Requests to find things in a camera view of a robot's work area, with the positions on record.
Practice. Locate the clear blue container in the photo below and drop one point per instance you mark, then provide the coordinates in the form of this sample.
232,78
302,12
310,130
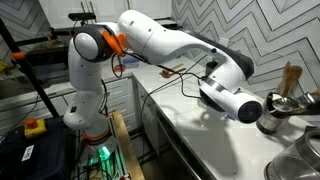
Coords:
131,62

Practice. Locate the black case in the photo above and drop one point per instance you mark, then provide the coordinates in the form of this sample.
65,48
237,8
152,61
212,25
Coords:
43,153

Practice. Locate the white cabinet drawers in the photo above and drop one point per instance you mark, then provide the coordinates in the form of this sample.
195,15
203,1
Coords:
116,96

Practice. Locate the robot base green light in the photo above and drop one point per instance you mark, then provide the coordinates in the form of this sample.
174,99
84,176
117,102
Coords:
100,155

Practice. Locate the steel glass bowl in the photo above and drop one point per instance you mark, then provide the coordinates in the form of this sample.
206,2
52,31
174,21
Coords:
293,160

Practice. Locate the wooden plank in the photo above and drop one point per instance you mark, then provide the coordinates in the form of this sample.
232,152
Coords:
128,146

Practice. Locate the yellow emergency stop box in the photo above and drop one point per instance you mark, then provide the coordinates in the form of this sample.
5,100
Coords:
35,128

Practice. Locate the wooden spatula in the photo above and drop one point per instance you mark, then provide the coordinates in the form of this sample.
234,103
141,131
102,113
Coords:
285,76

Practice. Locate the white upper cabinet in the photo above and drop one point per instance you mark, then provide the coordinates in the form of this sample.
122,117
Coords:
146,8

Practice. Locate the black camera on stand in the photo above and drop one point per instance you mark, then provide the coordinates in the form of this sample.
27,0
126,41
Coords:
81,16

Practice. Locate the dark dishwasher front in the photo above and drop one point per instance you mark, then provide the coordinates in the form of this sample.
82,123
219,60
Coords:
180,150

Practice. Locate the orange clamp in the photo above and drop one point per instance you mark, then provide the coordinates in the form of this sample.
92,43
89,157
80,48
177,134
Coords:
18,55

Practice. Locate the white wall outlet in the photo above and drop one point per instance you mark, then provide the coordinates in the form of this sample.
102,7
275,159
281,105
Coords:
224,41

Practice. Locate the steel ladle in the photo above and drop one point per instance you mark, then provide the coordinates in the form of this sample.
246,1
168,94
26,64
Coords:
283,104

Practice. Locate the black steel coffee machine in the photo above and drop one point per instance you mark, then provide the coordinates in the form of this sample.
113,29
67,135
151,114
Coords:
211,68

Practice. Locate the black tripod pole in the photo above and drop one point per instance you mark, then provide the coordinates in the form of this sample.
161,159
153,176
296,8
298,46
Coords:
30,73

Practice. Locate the steel utensil holder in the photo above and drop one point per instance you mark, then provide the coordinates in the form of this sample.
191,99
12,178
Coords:
271,123

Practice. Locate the orange object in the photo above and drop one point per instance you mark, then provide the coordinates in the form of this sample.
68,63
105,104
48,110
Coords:
120,68

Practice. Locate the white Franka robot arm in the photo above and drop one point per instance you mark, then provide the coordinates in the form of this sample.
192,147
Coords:
166,43

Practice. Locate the large wooden spoon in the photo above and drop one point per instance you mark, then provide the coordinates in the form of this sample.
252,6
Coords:
293,76

